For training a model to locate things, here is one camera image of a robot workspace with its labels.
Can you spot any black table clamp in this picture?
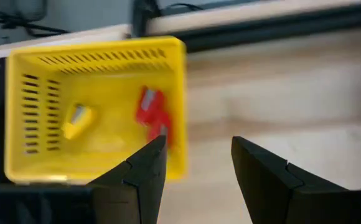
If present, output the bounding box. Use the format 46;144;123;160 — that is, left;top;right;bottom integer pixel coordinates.
131;0;156;38

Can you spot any yellow plastic basket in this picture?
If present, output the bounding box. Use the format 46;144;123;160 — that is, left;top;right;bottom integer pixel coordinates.
3;35;188;185

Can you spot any yellow mini stapler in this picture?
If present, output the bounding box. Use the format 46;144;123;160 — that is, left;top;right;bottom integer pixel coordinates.
60;103;96;141

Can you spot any red mini stapler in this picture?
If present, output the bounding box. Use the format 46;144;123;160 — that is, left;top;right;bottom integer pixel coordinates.
146;116;174;147
135;85;166;125

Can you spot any black floor fan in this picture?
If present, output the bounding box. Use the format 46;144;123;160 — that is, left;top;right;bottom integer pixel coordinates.
0;0;49;24

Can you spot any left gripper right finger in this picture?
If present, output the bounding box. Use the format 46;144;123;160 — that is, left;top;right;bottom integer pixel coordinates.
231;136;351;224

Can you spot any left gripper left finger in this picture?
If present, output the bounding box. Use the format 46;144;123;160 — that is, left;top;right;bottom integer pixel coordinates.
87;134;168;224

